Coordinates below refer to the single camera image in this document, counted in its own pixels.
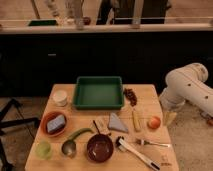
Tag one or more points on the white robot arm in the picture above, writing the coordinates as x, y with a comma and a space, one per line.
187, 83

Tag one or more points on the purple bowl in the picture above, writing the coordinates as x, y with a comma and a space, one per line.
100, 148

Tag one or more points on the orange bowl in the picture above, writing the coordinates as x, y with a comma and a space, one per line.
48, 117

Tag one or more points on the green plastic tray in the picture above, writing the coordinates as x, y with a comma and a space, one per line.
98, 93

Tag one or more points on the dark red grapes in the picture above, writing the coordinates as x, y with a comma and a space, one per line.
130, 95

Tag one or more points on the gray triangular cloth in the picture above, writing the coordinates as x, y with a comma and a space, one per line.
115, 123

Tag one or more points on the white cup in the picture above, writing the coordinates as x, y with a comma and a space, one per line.
60, 98

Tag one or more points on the orange fruit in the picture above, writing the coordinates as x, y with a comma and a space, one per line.
154, 122

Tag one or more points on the blue sponge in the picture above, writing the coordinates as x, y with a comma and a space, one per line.
55, 124

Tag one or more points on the light green cup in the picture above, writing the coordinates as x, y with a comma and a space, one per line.
43, 150

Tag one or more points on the black chair base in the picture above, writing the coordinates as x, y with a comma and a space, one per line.
6, 166

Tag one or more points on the brown handled spatula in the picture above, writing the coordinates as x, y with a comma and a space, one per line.
102, 128

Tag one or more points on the green handled metal spoon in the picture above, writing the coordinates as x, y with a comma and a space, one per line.
69, 146

